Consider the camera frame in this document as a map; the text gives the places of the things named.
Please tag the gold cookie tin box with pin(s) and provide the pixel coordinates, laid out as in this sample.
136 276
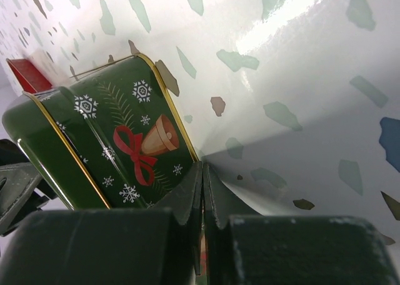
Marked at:
121 135

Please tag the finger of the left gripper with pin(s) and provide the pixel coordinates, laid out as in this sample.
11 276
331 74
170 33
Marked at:
23 189

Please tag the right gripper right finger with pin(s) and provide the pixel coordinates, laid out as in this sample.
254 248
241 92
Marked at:
245 247

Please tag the red serving tray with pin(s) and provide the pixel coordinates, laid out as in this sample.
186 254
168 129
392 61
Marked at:
28 76

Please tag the gold tin lid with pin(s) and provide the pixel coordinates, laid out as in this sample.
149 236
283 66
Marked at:
35 132

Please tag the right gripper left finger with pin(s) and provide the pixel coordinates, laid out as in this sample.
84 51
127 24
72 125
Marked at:
157 245

